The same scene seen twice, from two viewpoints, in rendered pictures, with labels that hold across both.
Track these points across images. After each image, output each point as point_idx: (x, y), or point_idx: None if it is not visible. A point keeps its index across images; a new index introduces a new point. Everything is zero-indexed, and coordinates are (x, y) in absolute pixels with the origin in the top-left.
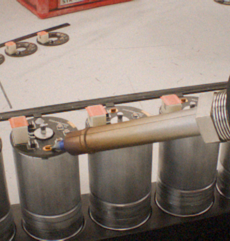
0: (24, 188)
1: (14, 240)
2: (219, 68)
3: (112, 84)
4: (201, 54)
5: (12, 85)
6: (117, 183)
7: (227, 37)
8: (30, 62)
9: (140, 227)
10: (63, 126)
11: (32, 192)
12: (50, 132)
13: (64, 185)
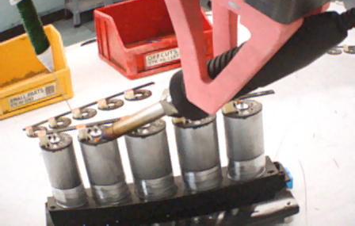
0: (87, 167)
1: (86, 203)
2: (270, 105)
3: None
4: (260, 96)
5: None
6: (143, 165)
7: (284, 82)
8: (117, 114)
9: (166, 197)
10: None
11: (92, 169)
12: (99, 132)
13: (109, 164)
